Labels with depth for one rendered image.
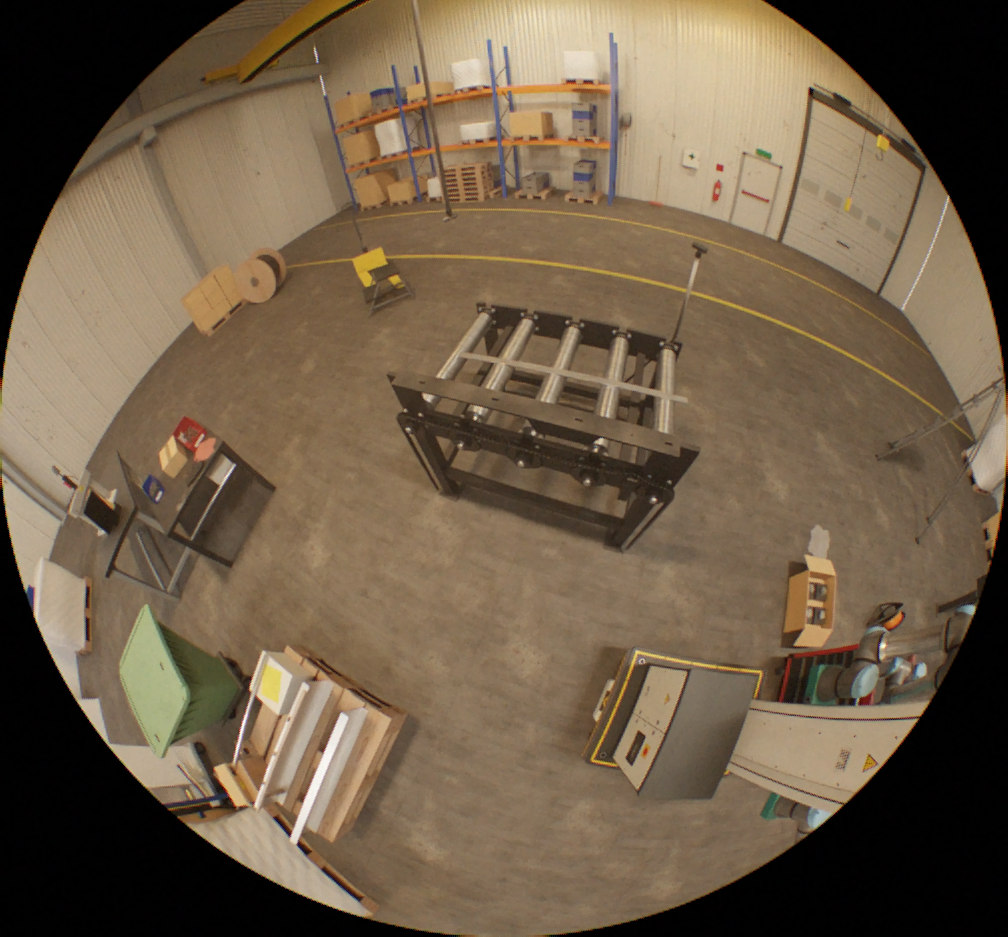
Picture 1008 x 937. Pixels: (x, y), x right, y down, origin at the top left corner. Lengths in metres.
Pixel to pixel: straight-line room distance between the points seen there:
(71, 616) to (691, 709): 6.95
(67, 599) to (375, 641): 5.50
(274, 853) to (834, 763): 3.00
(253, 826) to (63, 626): 4.33
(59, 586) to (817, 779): 7.29
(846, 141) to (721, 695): 11.20
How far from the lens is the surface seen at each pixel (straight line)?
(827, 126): 10.95
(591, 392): 2.41
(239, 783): 2.65
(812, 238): 11.08
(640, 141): 9.76
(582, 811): 2.46
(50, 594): 6.61
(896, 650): 1.48
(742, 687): 1.53
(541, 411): 1.18
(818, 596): 2.83
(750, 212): 10.29
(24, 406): 10.69
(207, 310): 7.94
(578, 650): 2.10
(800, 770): 1.43
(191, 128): 11.68
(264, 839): 3.10
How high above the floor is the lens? 2.08
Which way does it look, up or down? 54 degrees down
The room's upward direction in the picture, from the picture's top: 8 degrees counter-clockwise
